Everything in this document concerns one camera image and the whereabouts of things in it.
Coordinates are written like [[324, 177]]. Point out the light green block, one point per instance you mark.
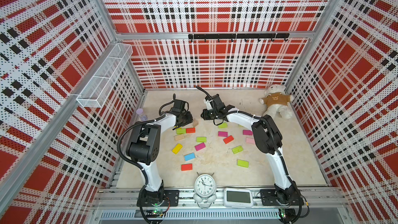
[[243, 163], [201, 139], [180, 131], [223, 125], [237, 149]]

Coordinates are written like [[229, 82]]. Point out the purple sand hourglass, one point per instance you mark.
[[141, 114]]

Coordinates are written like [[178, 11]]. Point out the white wire mesh basket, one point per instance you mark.
[[106, 74]]

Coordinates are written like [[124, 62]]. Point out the light green block top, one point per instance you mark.
[[223, 125]]

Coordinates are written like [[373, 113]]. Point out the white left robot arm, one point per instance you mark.
[[139, 145]]

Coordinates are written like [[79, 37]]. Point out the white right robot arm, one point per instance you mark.
[[268, 140]]

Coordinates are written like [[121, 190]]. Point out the white twin-bell alarm clock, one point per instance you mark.
[[205, 189]]

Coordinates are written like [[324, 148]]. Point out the blue rectangular block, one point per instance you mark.
[[189, 157]]

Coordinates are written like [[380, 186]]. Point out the white digital clock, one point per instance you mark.
[[238, 198]]

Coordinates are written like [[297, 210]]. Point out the magenta block far right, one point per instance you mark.
[[247, 132]]

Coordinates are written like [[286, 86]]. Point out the natural wood triangle block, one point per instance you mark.
[[195, 123]]

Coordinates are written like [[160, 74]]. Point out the black wall hook rail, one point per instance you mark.
[[271, 36]]

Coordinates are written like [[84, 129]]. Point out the red block front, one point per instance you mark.
[[187, 167]]

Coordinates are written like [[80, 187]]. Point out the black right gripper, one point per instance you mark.
[[204, 114]]

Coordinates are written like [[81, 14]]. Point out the magenta block under arm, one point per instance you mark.
[[222, 134]]

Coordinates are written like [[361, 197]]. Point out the red block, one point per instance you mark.
[[190, 130], [187, 167], [228, 139]]

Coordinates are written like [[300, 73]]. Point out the natural wood rectangular block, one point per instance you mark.
[[179, 137]]

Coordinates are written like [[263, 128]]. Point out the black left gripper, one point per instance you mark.
[[190, 119]]

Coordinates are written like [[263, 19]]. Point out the magenta rectangular block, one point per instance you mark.
[[200, 146]]

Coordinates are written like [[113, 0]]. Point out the white teddy bear brown shirt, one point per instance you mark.
[[276, 102]]

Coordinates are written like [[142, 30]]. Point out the pink block right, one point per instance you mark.
[[250, 141]]

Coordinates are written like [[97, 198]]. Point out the yellow rectangular block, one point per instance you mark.
[[177, 149]]

